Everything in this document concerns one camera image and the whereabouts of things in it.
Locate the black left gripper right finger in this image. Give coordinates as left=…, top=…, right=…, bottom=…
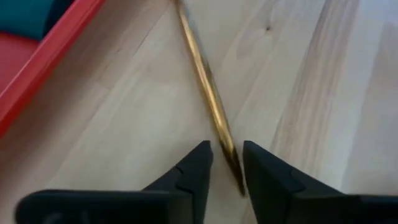
left=242, top=139, right=398, bottom=224

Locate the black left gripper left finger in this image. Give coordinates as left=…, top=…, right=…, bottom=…
left=15, top=139, right=215, bottom=224

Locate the gold chopstick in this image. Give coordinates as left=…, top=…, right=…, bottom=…
left=172, top=0, right=246, bottom=197

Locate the green cloth napkin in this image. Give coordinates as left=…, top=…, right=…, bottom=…
left=0, top=0, right=75, bottom=42

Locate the red plastic tray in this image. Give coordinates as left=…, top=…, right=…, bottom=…
left=0, top=0, right=106, bottom=139

